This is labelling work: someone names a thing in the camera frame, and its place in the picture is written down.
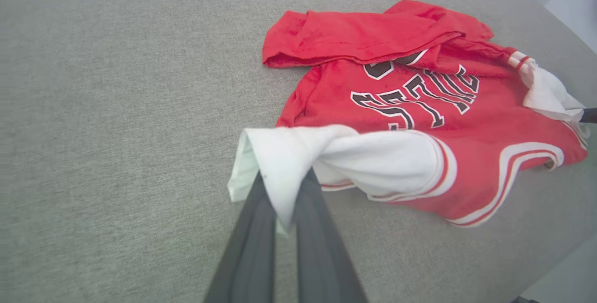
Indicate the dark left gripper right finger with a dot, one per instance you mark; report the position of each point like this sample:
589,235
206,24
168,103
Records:
322,265

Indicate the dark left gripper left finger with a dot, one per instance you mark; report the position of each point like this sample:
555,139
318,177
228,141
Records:
247,265

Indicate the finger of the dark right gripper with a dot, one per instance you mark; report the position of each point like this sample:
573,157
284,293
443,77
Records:
590,115

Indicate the red basketball jersey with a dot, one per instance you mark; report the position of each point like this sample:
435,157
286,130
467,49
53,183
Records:
396,163

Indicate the grey fabric sofa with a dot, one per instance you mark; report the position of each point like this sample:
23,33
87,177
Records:
116,130

